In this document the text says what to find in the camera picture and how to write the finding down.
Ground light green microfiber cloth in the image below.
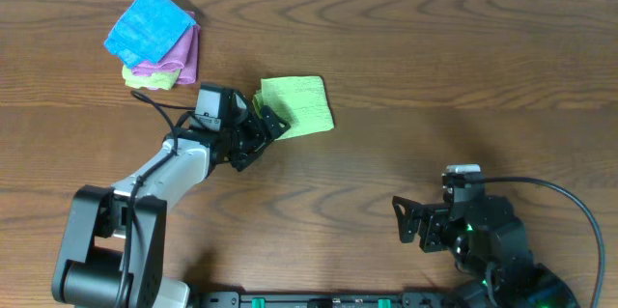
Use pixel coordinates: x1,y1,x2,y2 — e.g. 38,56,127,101
252,76,335,140

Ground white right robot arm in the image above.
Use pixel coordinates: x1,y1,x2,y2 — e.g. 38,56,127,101
392,195,579,308

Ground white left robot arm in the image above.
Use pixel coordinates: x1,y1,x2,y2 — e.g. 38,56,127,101
51,106,290,307

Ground green folded cloth in stack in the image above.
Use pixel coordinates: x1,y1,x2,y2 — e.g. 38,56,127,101
122,66,181,91

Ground pink folded cloth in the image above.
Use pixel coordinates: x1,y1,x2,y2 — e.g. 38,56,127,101
130,24,201,87

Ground blue folded cloth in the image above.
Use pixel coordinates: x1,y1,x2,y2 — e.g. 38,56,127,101
103,0,196,68

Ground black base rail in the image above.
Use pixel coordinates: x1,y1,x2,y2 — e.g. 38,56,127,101
187,292,461,308

